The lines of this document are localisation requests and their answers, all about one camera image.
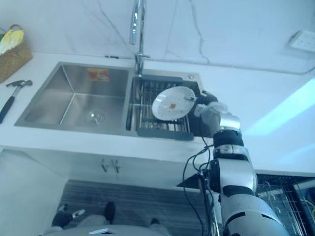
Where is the metal cabinet handle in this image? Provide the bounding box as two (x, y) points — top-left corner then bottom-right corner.
(110, 159), (122, 174)

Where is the stainless steel double sink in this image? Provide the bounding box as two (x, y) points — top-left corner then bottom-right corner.
(14, 61), (205, 139)

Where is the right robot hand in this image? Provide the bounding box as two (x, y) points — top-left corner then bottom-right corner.
(184, 90), (230, 130)

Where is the chrome kitchen faucet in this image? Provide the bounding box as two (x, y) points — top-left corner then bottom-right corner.
(129, 0), (151, 77)

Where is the orange sink sticker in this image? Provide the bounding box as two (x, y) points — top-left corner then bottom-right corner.
(87, 68), (110, 82)

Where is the round metal drain strainer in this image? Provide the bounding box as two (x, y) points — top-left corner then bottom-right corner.
(84, 111), (106, 125)

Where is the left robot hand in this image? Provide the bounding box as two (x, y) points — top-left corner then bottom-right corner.
(52, 203), (86, 227)

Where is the wire dishwasher rack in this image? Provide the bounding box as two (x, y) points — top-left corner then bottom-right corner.
(256, 180), (300, 236)

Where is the black wire drainer basket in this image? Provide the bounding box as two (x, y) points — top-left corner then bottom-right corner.
(126, 75), (198, 143)

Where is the white sink cabinet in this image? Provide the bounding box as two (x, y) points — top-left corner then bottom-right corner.
(0, 144), (213, 236)

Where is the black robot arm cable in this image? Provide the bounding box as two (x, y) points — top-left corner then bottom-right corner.
(182, 125), (223, 236)

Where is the white wall socket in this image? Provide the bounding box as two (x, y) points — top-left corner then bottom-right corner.
(286, 30), (315, 53)

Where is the robot silver body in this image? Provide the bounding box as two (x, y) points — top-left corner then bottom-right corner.
(43, 213), (171, 236)

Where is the open dishwasher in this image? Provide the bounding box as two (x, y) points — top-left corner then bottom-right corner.
(176, 171), (315, 236)

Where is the black handled hammer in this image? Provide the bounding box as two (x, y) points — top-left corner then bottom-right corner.
(0, 79), (33, 125)

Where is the yellow cloth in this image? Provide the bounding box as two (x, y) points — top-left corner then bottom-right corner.
(0, 29), (26, 55)

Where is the woven straw basket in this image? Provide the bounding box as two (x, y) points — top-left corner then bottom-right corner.
(0, 24), (34, 84)

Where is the left dark robot foot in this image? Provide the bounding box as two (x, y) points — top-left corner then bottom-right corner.
(104, 201), (117, 223)

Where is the white round plate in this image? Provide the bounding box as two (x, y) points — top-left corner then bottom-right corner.
(151, 86), (195, 121)

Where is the yellow cable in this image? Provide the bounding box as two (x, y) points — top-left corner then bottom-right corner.
(304, 198), (315, 223)

